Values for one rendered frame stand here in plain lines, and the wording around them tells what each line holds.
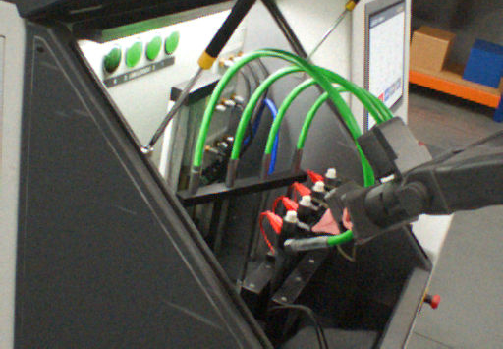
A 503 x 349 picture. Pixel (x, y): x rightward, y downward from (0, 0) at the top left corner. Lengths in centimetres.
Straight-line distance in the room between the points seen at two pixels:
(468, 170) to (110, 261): 51
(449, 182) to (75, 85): 48
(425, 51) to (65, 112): 572
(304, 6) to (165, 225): 73
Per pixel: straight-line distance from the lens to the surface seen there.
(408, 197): 79
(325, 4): 145
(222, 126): 151
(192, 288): 90
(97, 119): 89
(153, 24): 106
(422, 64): 652
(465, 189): 74
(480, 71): 648
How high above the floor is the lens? 169
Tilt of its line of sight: 24 degrees down
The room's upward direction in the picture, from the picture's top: 11 degrees clockwise
